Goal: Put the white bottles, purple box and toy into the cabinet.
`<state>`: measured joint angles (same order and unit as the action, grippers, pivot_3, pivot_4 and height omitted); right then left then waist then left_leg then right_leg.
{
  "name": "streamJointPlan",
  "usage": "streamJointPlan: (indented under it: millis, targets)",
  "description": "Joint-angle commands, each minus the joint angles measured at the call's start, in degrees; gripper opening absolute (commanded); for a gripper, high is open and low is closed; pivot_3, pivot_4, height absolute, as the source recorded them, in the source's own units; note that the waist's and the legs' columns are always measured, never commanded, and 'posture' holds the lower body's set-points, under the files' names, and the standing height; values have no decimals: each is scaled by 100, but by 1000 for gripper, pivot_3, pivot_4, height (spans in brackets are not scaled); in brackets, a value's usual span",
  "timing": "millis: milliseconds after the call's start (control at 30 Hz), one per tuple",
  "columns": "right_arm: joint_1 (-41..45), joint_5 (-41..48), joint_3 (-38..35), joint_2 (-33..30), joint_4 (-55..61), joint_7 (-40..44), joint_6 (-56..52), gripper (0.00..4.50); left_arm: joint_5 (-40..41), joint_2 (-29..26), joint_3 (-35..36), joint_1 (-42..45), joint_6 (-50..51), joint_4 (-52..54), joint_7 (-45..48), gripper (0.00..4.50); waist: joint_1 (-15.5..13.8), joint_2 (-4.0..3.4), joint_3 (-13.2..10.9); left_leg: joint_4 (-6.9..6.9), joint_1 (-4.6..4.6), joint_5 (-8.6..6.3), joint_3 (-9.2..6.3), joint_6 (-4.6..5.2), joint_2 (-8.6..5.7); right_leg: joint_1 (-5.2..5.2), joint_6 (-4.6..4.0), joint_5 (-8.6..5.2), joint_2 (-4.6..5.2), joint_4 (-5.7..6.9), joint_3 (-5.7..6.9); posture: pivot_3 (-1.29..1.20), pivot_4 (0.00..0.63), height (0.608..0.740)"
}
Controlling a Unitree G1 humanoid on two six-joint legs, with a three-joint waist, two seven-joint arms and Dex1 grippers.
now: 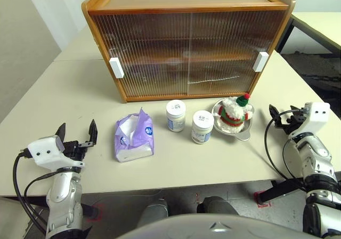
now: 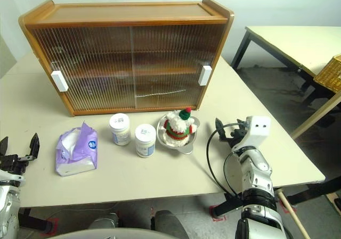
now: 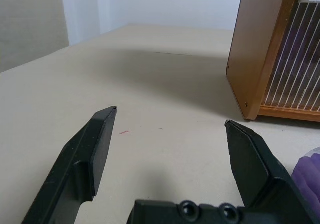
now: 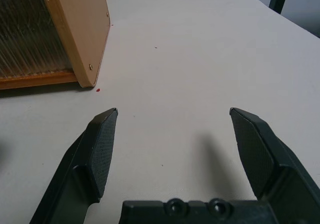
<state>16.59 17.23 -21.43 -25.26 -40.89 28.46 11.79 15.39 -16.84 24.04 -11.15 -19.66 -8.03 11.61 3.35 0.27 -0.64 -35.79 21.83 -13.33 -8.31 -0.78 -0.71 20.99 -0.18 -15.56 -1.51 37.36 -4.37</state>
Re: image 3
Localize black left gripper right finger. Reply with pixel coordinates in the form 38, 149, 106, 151
225, 119, 320, 224

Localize purple tissue pack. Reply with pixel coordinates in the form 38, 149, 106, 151
291, 146, 320, 205

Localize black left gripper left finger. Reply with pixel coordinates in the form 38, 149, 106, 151
21, 105, 118, 224

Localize ribbed clear door with handle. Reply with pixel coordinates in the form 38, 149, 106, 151
264, 1, 320, 112

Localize brown wooden cabinet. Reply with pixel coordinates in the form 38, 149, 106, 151
226, 0, 320, 123

